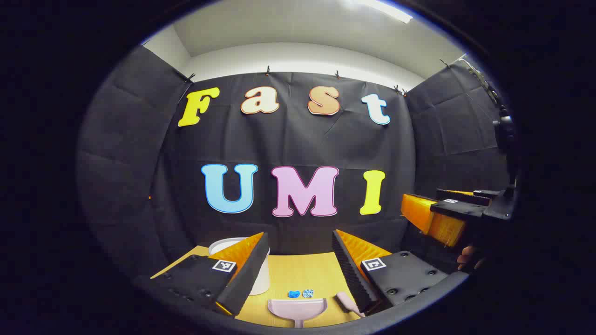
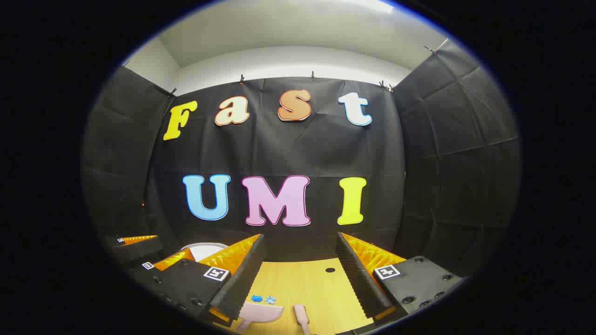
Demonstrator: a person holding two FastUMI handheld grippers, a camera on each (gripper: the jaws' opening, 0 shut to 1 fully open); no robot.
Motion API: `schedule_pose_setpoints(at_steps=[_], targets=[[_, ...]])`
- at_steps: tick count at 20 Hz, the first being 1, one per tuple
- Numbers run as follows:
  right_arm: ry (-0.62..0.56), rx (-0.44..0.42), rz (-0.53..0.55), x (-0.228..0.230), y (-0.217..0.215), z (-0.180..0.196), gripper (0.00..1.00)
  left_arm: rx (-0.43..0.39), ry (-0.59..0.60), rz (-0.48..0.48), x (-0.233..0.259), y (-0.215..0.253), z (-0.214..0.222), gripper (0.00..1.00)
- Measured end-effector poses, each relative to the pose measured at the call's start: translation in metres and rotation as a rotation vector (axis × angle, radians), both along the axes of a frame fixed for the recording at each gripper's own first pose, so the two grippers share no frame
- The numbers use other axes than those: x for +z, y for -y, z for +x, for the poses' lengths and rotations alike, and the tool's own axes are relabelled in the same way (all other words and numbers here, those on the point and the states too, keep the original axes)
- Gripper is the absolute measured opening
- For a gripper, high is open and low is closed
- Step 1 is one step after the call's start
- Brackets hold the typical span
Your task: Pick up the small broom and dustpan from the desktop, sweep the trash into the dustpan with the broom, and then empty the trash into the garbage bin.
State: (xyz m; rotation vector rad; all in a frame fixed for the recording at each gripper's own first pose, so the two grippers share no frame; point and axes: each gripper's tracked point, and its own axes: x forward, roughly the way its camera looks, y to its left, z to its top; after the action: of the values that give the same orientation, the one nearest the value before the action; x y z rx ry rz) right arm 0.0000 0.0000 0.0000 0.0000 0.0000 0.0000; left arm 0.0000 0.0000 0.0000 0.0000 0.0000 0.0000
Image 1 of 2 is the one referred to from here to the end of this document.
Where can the lilac small broom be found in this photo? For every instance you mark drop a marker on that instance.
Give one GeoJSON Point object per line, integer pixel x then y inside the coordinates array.
{"type": "Point", "coordinates": [345, 301]}

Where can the white ribbed garbage bin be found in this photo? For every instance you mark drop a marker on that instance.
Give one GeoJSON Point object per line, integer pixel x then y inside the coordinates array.
{"type": "Point", "coordinates": [263, 279]}

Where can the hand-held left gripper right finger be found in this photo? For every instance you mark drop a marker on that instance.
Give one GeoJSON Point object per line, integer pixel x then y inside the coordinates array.
{"type": "Point", "coordinates": [351, 274]}

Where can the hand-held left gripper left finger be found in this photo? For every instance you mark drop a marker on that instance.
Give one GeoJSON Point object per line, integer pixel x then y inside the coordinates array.
{"type": "Point", "coordinates": [244, 274]}

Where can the dark blue paper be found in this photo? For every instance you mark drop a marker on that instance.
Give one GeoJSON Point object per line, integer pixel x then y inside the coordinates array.
{"type": "Point", "coordinates": [294, 294]}

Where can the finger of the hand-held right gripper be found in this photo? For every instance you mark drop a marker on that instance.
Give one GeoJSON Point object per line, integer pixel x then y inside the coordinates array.
{"type": "Point", "coordinates": [465, 196]}
{"type": "Point", "coordinates": [458, 210]}

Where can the metal frame rail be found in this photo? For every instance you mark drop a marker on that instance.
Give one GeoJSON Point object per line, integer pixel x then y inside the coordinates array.
{"type": "Point", "coordinates": [477, 74]}

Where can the lilac plastic dustpan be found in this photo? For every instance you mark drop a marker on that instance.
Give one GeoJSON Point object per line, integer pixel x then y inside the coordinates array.
{"type": "Point", "coordinates": [298, 308]}

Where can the black stand pole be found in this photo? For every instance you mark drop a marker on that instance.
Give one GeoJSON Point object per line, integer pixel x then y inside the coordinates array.
{"type": "Point", "coordinates": [506, 132]}

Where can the light blue paper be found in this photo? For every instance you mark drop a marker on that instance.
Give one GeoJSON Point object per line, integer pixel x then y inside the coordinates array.
{"type": "Point", "coordinates": [308, 293]}

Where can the ceiling light strip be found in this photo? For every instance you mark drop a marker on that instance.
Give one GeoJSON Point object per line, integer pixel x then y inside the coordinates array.
{"type": "Point", "coordinates": [391, 11]}

